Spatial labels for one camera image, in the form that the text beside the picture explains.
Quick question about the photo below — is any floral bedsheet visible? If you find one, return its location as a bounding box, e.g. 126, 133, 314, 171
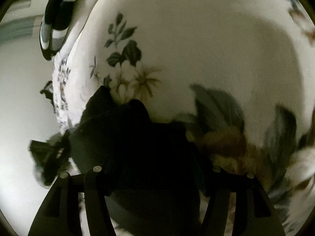
52, 0, 315, 236

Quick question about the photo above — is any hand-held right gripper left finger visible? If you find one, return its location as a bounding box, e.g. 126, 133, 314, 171
28, 166, 116, 236

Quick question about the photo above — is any dark striped sweater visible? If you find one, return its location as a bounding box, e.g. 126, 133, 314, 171
69, 85, 215, 236

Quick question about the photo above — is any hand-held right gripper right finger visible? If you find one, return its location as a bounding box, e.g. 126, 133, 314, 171
200, 166, 287, 236

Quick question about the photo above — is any folded striped garment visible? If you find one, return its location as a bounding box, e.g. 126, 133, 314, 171
39, 0, 80, 61

